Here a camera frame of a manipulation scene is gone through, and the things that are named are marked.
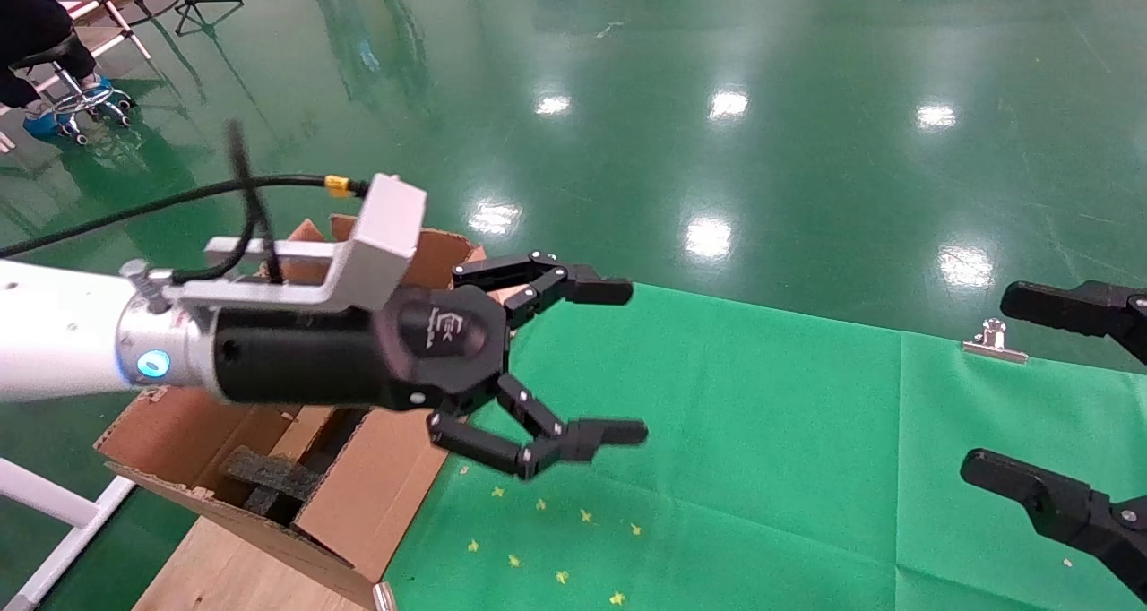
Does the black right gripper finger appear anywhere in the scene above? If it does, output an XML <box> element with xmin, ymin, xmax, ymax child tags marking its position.
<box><xmin>960</xmin><ymin>448</ymin><xmax>1147</xmax><ymax>602</ymax></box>
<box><xmin>999</xmin><ymin>279</ymin><xmax>1147</xmax><ymax>366</ymax></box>

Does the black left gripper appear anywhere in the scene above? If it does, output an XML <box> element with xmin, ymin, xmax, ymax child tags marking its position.
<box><xmin>213</xmin><ymin>250</ymin><xmax>650</xmax><ymax>481</ymax></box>

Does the large open cardboard carton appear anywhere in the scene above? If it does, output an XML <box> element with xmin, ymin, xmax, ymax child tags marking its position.
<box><xmin>96</xmin><ymin>214</ymin><xmax>513</xmax><ymax>610</ymax></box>

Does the green table cloth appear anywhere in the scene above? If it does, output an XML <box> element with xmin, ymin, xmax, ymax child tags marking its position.
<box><xmin>384</xmin><ymin>281</ymin><xmax>1147</xmax><ymax>611</ymax></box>

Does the black foam insert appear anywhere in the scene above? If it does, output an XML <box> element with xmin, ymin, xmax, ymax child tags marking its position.
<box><xmin>223</xmin><ymin>409</ymin><xmax>359</xmax><ymax>528</ymax></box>

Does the black tripod stand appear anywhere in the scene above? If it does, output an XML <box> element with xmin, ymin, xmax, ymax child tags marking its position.
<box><xmin>167</xmin><ymin>0</ymin><xmax>246</xmax><ymax>37</ymax></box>

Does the black wheeled stool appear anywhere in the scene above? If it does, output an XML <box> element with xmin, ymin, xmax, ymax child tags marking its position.
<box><xmin>13</xmin><ymin>36</ymin><xmax>137</xmax><ymax>146</ymax></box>

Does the person in black clothes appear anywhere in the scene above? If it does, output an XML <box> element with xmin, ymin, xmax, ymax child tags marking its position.
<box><xmin>0</xmin><ymin>0</ymin><xmax>117</xmax><ymax>141</ymax></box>

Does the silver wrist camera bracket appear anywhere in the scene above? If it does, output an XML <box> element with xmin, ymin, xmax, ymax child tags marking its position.
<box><xmin>174</xmin><ymin>173</ymin><xmax>428</xmax><ymax>313</ymax></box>

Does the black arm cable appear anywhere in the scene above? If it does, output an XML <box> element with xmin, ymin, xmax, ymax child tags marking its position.
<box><xmin>0</xmin><ymin>118</ymin><xmax>371</xmax><ymax>286</ymax></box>

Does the white metal frame bar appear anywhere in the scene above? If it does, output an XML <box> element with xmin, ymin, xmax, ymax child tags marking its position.
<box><xmin>0</xmin><ymin>456</ymin><xmax>137</xmax><ymax>611</ymax></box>

